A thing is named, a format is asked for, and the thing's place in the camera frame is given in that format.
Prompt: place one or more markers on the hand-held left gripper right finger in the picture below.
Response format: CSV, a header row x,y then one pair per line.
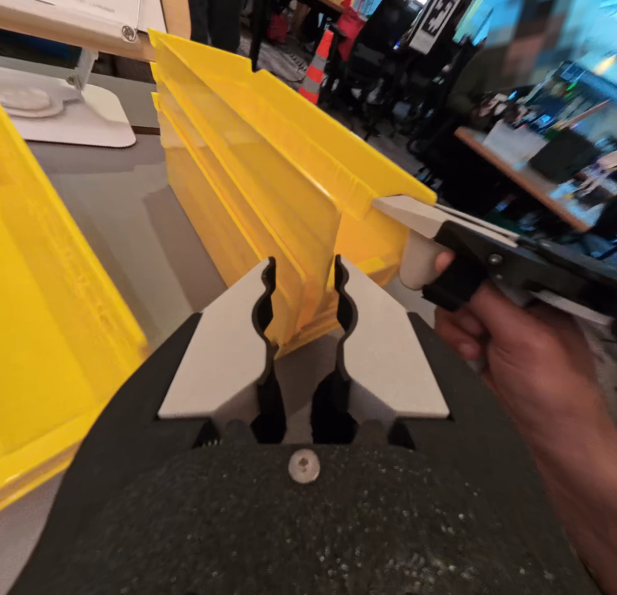
x,y
395,364

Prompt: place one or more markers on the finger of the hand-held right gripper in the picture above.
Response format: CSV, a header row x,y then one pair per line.
x,y
482,229
414,214

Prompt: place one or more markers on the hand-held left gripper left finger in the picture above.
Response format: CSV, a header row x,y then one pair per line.
x,y
217,364

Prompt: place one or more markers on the person's right forearm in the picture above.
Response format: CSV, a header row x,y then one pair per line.
x,y
588,484

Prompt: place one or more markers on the grey desk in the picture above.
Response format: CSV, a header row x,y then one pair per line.
x,y
120,209

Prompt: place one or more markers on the person's right hand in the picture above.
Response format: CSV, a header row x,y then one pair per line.
x,y
530,364

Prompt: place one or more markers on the cluttered wooden background table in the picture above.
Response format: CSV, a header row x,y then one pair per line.
x,y
530,181

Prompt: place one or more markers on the white box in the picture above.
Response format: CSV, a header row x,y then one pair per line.
x,y
511,144

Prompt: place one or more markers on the black bag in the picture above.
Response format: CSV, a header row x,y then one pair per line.
x,y
564,156

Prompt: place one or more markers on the black office chair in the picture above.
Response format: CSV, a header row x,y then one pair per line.
x,y
385,50

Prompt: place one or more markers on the orange traffic cone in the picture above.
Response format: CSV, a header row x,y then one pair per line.
x,y
315,75

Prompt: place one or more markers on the red chair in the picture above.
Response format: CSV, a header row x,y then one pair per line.
x,y
349,31

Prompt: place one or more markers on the black and white tag sign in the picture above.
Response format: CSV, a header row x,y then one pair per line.
x,y
441,12

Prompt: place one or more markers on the red bag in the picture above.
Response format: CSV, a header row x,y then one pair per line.
x,y
278,29

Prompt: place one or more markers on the wooden instruction board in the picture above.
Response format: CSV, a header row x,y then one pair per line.
x,y
173,7

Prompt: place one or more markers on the printed instruction sheet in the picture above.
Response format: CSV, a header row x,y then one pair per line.
x,y
72,7

